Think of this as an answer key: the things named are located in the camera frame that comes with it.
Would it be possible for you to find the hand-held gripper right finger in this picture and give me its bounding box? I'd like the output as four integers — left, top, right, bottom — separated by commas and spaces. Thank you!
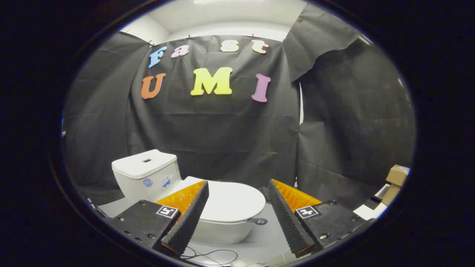
268, 179, 375, 259

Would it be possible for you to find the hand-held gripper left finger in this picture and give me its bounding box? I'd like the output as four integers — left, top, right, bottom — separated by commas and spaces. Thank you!
108, 181, 209, 257

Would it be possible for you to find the thin black cable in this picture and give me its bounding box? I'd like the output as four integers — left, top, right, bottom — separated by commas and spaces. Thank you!
181, 245, 238, 267

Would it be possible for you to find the black backdrop cloth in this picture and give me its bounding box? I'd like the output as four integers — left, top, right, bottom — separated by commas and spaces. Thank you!
63, 4, 416, 207

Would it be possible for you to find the white flat board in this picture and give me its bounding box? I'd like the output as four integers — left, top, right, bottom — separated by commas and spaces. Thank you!
353, 184, 391, 221

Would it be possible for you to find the white toilet lid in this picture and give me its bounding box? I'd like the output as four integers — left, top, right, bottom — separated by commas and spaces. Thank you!
171, 176, 268, 226

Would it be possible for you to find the brown cardboard box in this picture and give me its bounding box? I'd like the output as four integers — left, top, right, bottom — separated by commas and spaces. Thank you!
381, 165, 409, 207

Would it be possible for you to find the white toilet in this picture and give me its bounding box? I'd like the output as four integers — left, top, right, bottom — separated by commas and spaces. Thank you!
112, 149, 261, 245

